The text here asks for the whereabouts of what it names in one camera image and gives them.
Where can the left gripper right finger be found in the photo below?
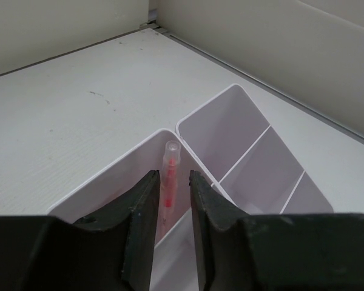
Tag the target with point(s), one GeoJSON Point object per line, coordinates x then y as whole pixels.
{"type": "Point", "coordinates": [237, 251]}

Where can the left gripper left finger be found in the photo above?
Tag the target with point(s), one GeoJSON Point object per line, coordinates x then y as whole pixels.
{"type": "Point", "coordinates": [108, 249]}

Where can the red pen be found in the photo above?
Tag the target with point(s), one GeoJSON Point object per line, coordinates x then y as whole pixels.
{"type": "Point", "coordinates": [168, 186]}

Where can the left white organizer box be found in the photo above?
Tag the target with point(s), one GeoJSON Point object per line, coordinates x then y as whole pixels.
{"type": "Point", "coordinates": [174, 263]}

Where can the white organizer box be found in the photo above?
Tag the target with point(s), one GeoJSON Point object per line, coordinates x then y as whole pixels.
{"type": "Point", "coordinates": [246, 160]}
{"type": "Point", "coordinates": [174, 263]}

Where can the right white organizer box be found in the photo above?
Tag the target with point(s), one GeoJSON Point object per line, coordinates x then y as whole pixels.
{"type": "Point", "coordinates": [246, 160]}

